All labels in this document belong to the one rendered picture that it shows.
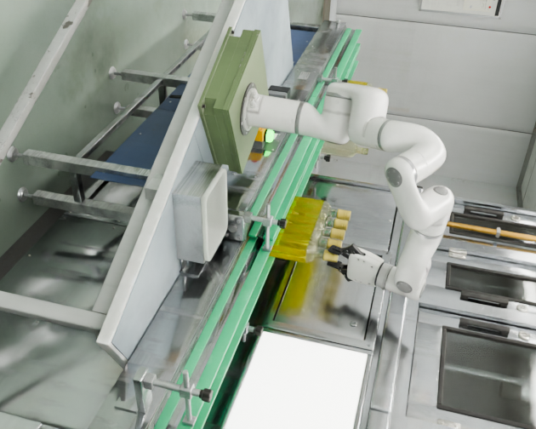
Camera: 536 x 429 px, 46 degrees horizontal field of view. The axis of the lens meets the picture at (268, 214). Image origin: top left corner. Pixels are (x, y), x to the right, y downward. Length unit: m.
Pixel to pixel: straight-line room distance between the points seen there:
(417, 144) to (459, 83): 6.39
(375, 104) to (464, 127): 6.58
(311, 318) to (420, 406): 0.40
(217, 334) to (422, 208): 0.61
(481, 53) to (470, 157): 1.38
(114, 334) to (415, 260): 0.80
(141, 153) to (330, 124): 0.74
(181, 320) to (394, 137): 0.72
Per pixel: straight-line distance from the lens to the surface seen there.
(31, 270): 2.24
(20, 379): 1.90
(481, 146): 8.38
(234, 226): 1.86
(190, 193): 1.62
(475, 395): 1.89
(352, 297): 2.01
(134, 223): 1.65
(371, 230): 2.36
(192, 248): 1.72
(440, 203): 1.62
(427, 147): 1.62
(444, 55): 7.89
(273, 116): 1.80
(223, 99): 1.72
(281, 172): 2.09
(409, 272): 1.74
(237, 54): 1.82
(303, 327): 1.89
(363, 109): 1.69
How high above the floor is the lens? 1.33
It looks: 12 degrees down
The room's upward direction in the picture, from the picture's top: 100 degrees clockwise
